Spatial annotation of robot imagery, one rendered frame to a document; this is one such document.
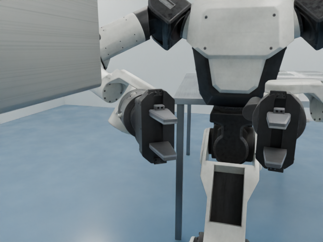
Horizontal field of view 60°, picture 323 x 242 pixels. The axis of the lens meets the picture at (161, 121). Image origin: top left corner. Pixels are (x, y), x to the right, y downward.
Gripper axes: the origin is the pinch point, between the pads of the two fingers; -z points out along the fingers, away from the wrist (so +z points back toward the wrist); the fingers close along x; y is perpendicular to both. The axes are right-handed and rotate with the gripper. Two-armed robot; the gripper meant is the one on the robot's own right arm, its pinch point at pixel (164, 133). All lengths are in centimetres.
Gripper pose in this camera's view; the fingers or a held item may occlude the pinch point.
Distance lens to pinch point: 42.1
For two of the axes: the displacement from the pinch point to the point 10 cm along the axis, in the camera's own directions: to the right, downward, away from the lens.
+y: -9.6, 0.7, -2.8
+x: 0.0, 9.7, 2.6
